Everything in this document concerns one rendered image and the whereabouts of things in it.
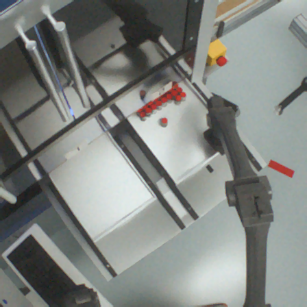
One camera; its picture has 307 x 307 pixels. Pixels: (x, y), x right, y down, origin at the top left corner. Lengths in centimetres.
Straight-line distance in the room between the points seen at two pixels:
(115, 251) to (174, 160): 37
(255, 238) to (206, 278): 144
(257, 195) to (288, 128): 166
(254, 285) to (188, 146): 69
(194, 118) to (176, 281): 105
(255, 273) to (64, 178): 82
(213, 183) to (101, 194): 38
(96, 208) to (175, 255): 94
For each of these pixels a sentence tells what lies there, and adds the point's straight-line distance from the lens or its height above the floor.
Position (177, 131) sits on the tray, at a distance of 175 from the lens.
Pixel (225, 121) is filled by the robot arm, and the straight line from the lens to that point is 142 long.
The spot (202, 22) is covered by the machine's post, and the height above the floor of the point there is 135.
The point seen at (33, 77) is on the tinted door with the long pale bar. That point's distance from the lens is 107.
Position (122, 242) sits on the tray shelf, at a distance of 168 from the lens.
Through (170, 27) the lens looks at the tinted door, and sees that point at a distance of 130.
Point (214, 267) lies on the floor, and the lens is 257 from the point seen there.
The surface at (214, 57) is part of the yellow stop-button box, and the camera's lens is 171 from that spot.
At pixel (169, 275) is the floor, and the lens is 255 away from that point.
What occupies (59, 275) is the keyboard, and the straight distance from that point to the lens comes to 175.
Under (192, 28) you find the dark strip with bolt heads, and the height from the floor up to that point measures 134.
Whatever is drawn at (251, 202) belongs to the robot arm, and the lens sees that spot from 114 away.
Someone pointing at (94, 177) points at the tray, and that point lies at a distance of 172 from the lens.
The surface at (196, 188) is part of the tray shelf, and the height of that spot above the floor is 88.
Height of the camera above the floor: 255
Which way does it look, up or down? 75 degrees down
